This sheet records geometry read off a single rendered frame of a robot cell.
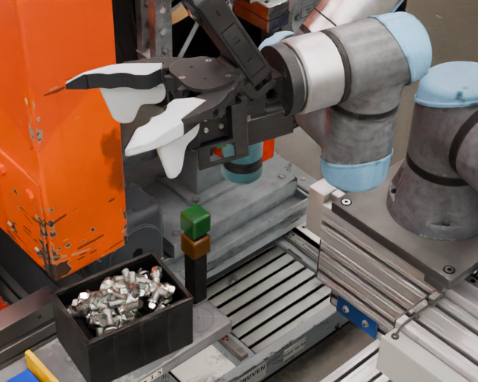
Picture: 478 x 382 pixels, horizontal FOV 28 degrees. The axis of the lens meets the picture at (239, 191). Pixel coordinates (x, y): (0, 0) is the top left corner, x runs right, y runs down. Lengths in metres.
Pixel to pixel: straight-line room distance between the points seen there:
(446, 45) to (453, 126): 2.25
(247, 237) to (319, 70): 1.46
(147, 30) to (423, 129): 0.70
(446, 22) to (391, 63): 2.71
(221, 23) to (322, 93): 0.13
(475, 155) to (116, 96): 0.51
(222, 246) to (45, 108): 0.90
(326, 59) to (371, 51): 0.05
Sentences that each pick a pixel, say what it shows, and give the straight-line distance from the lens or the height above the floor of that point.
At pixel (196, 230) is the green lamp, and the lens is 1.62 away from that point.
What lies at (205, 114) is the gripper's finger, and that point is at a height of 1.25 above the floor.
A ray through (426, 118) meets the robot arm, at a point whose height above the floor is 1.00.
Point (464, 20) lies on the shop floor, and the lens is 3.69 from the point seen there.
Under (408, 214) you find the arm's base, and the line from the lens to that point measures 1.37.
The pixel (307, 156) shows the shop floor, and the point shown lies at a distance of 2.87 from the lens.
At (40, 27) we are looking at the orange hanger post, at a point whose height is 1.02.
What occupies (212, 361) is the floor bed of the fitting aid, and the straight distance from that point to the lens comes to 2.16.
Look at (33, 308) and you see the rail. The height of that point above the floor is 0.39.
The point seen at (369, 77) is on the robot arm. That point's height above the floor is 1.22.
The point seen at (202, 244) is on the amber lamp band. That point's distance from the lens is 1.65.
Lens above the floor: 1.71
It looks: 39 degrees down
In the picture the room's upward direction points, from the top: 2 degrees clockwise
